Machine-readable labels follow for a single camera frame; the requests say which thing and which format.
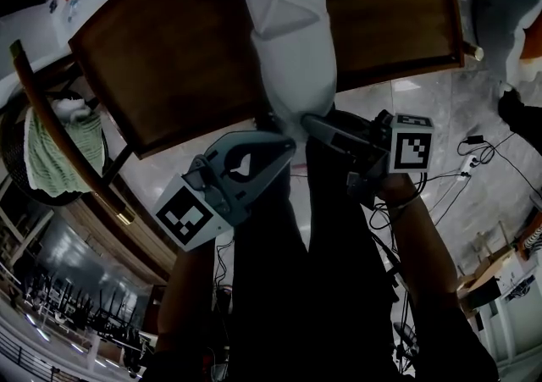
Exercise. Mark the person's left forearm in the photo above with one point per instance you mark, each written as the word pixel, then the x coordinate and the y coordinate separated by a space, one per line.
pixel 186 287

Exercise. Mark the white power strip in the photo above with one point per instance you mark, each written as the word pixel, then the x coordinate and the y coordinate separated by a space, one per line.
pixel 467 166

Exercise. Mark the white window ledge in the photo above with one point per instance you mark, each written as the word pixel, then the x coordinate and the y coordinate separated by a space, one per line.
pixel 34 33

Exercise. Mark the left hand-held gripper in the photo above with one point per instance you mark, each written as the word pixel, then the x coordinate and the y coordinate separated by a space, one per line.
pixel 186 215

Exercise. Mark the white cloth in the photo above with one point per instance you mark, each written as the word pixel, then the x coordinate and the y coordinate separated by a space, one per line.
pixel 72 107

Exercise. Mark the black wicker chair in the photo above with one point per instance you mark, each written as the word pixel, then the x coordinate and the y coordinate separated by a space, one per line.
pixel 12 160

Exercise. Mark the person's right forearm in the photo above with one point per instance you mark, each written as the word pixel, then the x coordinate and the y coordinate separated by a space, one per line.
pixel 423 245

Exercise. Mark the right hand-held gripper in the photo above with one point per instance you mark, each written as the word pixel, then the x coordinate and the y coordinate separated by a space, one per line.
pixel 413 145

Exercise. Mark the group of black chairs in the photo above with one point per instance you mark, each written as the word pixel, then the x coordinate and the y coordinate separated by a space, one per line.
pixel 106 321

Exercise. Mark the person's black clothing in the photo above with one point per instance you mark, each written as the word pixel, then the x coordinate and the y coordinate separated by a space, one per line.
pixel 313 287

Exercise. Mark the white slipper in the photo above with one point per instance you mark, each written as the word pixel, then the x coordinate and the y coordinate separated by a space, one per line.
pixel 292 45

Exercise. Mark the light wooden stool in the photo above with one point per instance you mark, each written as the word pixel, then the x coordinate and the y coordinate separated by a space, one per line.
pixel 491 264

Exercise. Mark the green knitted blanket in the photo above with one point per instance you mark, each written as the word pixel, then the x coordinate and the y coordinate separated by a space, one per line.
pixel 59 160

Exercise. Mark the orange cushion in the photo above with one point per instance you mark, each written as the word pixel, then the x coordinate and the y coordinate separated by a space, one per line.
pixel 532 45

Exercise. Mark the wooden shelf rack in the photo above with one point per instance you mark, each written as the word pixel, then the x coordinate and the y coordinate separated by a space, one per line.
pixel 169 58

